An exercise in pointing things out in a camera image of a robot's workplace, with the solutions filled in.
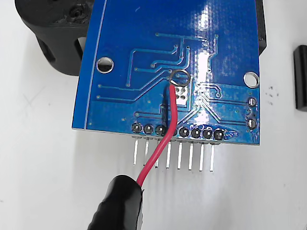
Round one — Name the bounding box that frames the black plastic mount part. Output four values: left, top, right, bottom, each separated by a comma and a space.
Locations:
14, 0, 267, 77

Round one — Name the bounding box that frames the black rectangular block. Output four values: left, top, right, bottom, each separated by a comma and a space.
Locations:
293, 45, 307, 110

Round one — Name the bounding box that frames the red wire with metal loop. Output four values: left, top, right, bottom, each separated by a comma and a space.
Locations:
136, 69, 191, 187

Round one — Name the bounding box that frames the blue printed circuit board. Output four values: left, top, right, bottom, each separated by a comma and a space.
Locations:
71, 0, 262, 173

